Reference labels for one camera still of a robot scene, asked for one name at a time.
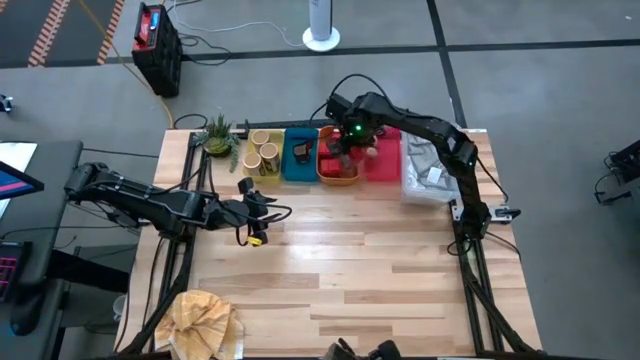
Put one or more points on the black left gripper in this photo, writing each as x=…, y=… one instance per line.
x=240, y=212

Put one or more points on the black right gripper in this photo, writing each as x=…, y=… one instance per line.
x=357, y=135

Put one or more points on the small glass spice jar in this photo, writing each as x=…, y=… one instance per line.
x=371, y=151

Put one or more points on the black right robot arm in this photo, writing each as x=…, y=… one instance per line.
x=415, y=120

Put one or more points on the orange plastic bin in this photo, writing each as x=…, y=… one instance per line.
x=340, y=181

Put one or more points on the yellow plastic bin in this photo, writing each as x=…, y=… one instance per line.
x=277, y=175

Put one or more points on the red plastic bin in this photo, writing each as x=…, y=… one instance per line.
x=385, y=167

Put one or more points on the blue plastic bin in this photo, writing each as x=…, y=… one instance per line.
x=300, y=172

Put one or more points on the long black power strip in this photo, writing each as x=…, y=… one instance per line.
x=285, y=123

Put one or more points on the crumpled light grey cloth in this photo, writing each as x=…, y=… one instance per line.
x=425, y=160

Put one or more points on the potted green succulent plant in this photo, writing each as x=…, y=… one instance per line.
x=218, y=142

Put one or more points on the clear plastic storage container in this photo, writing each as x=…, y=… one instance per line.
x=430, y=197

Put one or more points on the yellow checked cloth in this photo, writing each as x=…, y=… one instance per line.
x=200, y=325

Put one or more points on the white cup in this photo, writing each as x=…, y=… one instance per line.
x=119, y=306

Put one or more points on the black object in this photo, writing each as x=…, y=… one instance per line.
x=387, y=351

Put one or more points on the black and red toolbox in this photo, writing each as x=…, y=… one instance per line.
x=157, y=55

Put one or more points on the black office desk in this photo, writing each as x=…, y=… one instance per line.
x=50, y=210

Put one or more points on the computer monitor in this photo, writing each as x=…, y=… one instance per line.
x=15, y=182

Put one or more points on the backlit keyboard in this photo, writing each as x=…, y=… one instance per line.
x=10, y=270

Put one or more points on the small metal floor object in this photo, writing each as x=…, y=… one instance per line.
x=5, y=103

